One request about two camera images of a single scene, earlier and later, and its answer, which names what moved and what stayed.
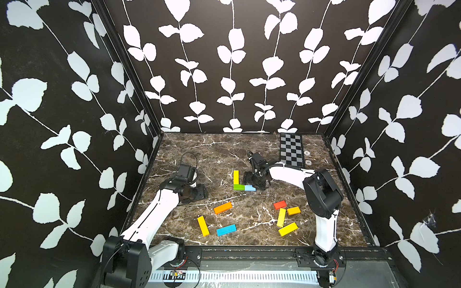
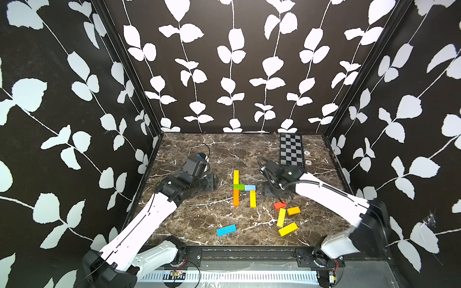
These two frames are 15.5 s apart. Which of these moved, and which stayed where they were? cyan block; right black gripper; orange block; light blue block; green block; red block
Moved: orange block; right black gripper
Stayed: cyan block; light blue block; green block; red block
